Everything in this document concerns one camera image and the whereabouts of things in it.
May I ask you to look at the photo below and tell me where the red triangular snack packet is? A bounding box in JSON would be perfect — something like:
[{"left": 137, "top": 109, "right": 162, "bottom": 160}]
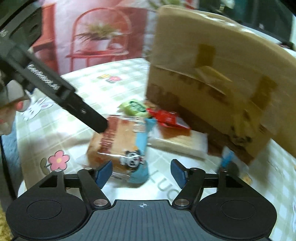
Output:
[{"left": 147, "top": 108, "right": 191, "bottom": 130}]

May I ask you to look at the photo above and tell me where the small green snack packet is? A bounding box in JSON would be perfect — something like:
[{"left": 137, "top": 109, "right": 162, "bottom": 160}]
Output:
[{"left": 119, "top": 99, "right": 149, "bottom": 118}]

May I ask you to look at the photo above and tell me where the black cookie blue packet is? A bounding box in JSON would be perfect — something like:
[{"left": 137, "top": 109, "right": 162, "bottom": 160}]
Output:
[{"left": 217, "top": 146, "right": 239, "bottom": 174}]

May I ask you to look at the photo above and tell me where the person's hand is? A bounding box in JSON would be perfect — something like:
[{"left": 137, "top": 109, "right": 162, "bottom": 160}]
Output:
[{"left": 1, "top": 71, "right": 31, "bottom": 136}]

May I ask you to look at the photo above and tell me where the cracker sandwich packet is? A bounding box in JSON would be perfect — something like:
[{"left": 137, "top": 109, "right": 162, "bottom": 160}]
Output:
[{"left": 148, "top": 125, "right": 208, "bottom": 159}]

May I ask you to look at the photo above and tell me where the panda toast bread packet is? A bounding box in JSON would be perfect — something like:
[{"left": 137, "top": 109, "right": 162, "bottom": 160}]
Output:
[{"left": 86, "top": 115, "right": 150, "bottom": 185}]

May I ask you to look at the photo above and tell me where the red printed backdrop cloth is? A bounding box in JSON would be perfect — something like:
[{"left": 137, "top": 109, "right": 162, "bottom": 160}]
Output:
[{"left": 31, "top": 0, "right": 199, "bottom": 74}]

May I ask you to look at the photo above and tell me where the plaid bunny tablecloth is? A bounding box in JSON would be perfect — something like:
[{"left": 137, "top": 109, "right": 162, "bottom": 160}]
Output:
[{"left": 16, "top": 58, "right": 295, "bottom": 240}]

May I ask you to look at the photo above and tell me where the cardboard box with plastic liner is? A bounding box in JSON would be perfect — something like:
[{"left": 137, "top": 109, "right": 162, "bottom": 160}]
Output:
[{"left": 146, "top": 5, "right": 295, "bottom": 163}]

